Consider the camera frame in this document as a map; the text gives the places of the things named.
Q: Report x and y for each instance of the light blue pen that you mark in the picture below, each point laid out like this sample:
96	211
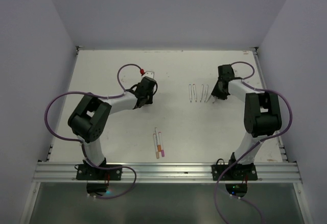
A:
190	93

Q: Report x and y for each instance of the grey pen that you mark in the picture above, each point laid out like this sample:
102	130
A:
202	92

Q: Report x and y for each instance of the magenta cap pen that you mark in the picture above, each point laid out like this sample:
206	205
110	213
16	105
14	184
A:
161	144

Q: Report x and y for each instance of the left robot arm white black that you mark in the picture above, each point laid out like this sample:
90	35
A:
89	118

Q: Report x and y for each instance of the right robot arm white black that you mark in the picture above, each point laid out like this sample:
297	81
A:
262	116

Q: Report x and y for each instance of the peach cap pen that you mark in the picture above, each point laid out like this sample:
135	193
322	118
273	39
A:
155	146

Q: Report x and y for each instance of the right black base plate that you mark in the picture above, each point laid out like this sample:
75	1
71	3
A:
230	171

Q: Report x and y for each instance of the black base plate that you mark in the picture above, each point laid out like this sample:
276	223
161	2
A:
230	171
86	172

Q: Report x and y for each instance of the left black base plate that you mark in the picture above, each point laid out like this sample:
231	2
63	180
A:
86	172

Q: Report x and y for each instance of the aluminium mounting rail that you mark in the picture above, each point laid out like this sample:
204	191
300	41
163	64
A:
68	172

